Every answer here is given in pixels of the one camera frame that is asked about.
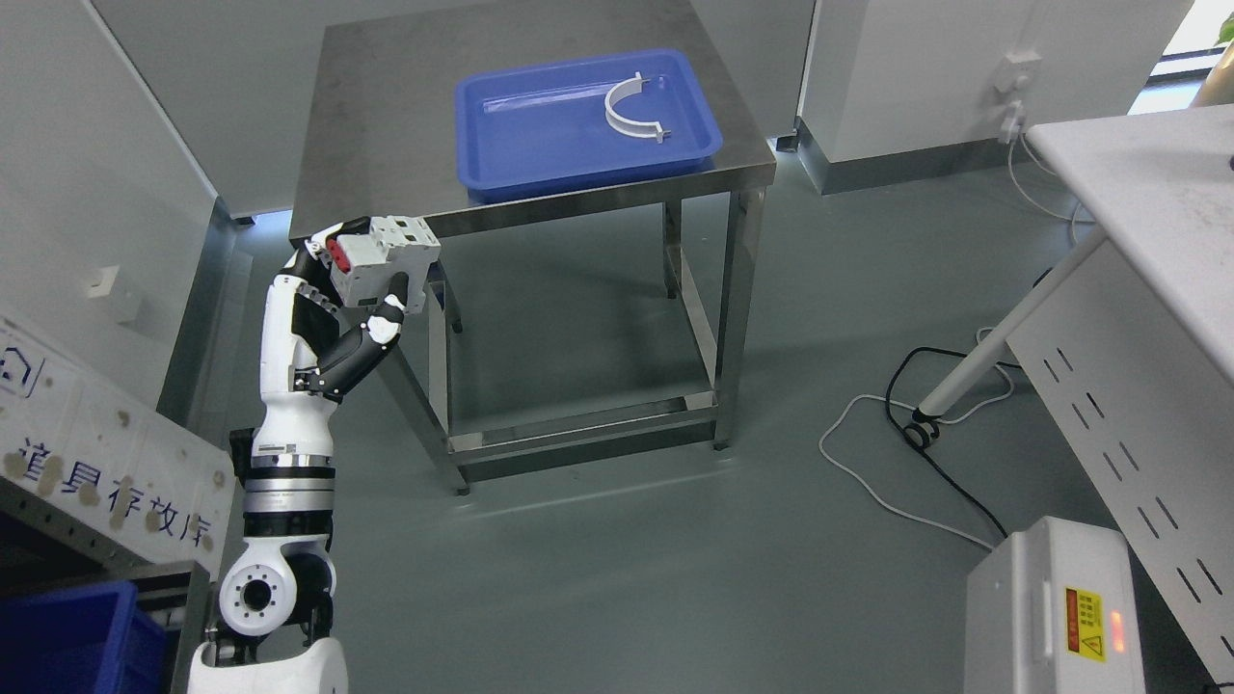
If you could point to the blue bin at lower left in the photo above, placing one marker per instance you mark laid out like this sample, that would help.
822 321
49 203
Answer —
90 639

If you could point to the stainless steel table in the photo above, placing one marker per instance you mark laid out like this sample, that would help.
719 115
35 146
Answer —
381 138

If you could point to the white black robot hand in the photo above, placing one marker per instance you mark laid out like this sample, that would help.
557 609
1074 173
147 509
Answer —
307 364

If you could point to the white desk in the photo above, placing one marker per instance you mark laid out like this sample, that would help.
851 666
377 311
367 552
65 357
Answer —
1133 353

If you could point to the blue plastic tray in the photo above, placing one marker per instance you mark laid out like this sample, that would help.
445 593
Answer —
524 132

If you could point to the white equipment box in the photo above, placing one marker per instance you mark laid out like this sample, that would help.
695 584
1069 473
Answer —
1052 609

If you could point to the white sign board with characters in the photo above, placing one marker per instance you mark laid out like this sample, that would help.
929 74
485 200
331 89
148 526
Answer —
89 449

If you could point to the grey red circuit breaker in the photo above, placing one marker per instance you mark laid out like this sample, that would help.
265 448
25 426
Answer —
366 253

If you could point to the white wall outlet with plug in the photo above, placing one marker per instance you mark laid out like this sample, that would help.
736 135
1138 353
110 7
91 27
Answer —
1015 74

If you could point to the white half-ring clamp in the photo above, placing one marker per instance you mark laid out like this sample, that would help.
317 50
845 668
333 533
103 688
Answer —
623 107

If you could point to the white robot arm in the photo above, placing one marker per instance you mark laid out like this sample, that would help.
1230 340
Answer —
274 612

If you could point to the white desk leg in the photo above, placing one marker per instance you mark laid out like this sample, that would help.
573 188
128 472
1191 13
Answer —
923 430

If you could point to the white wall socket box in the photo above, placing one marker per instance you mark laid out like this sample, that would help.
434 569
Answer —
112 292

